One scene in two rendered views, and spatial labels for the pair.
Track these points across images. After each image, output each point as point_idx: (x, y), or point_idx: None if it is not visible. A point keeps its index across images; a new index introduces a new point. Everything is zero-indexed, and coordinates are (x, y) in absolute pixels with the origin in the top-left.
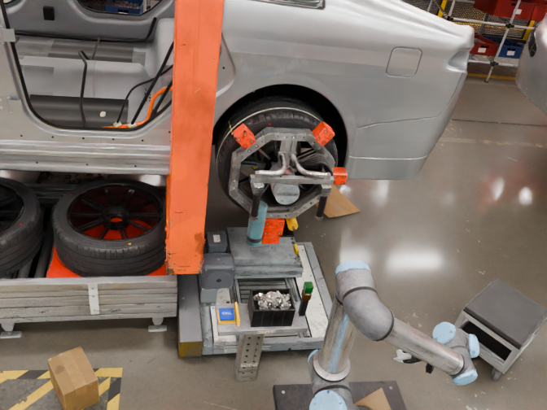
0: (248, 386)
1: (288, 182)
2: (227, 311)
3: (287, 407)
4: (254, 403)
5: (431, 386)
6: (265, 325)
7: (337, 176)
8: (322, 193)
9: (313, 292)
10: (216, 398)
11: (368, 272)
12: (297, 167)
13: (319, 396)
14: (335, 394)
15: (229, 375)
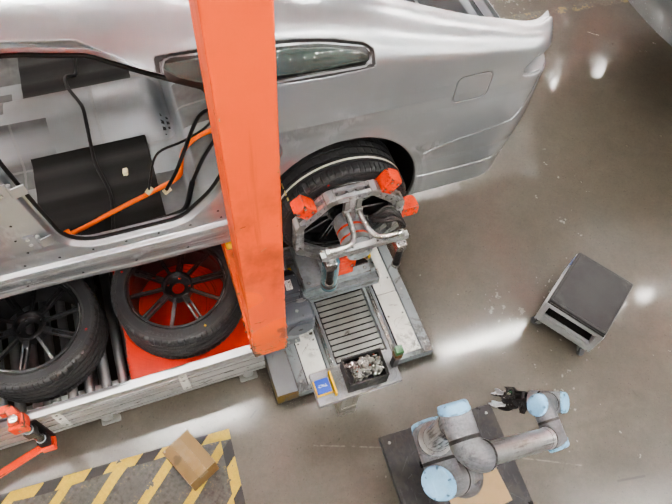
0: (350, 418)
1: (361, 250)
2: (323, 382)
3: (396, 458)
4: (359, 435)
5: (519, 375)
6: (362, 388)
7: (408, 209)
8: (398, 250)
9: (393, 298)
10: (324, 438)
11: (469, 415)
12: (367, 230)
13: (429, 471)
14: (444, 471)
15: (329, 411)
